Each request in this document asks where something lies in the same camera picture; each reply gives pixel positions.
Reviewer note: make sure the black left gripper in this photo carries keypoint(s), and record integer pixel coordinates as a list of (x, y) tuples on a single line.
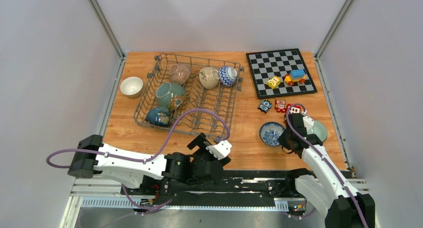
[(202, 142)]

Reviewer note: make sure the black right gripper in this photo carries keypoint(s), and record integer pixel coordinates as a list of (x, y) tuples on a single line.
[(283, 141)]

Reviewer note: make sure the white bowl blue roses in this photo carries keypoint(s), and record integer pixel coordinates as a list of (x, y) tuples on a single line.
[(270, 132)]

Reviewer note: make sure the mint green leaf bowl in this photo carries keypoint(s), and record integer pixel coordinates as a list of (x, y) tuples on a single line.
[(319, 130)]

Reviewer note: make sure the beige bowl with flower sprig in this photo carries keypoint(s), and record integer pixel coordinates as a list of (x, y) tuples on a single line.
[(209, 77)]

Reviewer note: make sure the blue white zigzag bowl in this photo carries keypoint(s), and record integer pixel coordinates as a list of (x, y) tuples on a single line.
[(227, 75)]

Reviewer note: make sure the plain beige bowl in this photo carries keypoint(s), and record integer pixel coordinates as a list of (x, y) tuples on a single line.
[(131, 86)]

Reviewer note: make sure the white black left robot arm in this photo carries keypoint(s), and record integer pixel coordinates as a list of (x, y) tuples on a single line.
[(135, 170)]

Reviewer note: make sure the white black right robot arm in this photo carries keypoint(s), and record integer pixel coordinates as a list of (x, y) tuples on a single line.
[(324, 186)]

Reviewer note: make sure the red toy house block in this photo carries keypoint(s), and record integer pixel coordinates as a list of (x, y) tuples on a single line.
[(290, 109)]

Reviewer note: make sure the red owl toy block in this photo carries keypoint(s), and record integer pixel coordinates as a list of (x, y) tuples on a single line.
[(280, 106)]

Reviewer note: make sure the black blue owl block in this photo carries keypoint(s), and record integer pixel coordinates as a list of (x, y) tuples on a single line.
[(265, 105)]

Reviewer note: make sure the dark blue floral bowl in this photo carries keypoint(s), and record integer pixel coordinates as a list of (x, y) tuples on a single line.
[(159, 116)]

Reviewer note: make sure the teal bowl with orange flower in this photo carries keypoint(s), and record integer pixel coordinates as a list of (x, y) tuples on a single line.
[(170, 95)]

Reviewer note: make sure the yellow owl toy block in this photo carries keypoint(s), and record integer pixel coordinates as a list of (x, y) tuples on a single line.
[(273, 82)]

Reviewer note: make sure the toy brick car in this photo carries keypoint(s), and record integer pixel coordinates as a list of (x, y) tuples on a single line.
[(295, 76)]

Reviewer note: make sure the black white chessboard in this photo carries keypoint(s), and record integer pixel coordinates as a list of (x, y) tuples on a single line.
[(265, 65)]

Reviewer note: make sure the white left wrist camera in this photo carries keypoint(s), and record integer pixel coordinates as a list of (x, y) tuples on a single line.
[(220, 150)]

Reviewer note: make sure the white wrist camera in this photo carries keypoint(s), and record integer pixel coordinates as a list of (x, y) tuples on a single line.
[(220, 150), (308, 122)]

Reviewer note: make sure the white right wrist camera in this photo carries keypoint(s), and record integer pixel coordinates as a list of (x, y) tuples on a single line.
[(308, 122)]

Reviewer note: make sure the grey wire dish rack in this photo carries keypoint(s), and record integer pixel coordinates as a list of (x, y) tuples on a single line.
[(212, 108)]

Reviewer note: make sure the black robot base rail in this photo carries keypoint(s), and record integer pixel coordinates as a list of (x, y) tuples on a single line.
[(237, 188)]

